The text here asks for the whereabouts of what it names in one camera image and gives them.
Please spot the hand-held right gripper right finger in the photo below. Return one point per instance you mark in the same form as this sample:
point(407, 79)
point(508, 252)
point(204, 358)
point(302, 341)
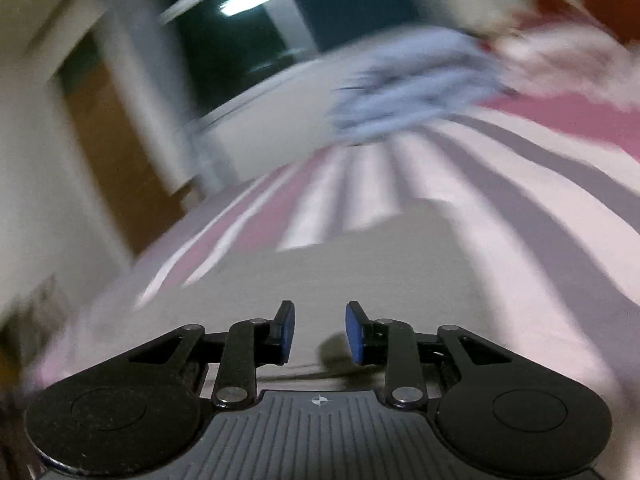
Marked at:
point(354, 334)

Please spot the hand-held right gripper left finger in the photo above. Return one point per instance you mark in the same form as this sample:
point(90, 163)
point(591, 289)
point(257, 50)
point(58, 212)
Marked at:
point(287, 331)

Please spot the grey pants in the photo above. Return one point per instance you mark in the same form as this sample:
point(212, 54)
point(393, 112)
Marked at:
point(350, 270)

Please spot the bed with striped sheet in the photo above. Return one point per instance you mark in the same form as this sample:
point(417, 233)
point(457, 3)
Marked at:
point(550, 210)

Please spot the brown wooden door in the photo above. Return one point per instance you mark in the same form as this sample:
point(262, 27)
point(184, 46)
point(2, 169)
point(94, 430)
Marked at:
point(107, 150)

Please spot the folded light blue duvet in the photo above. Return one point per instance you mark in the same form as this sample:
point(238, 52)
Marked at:
point(415, 85)

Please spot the grey curtain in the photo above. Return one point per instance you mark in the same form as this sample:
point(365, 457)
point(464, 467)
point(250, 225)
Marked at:
point(160, 95)

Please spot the folded white quilt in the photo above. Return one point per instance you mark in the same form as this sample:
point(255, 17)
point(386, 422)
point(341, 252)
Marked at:
point(570, 55)

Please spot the window with white frame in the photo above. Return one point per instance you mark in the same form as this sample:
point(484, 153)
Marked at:
point(260, 25)

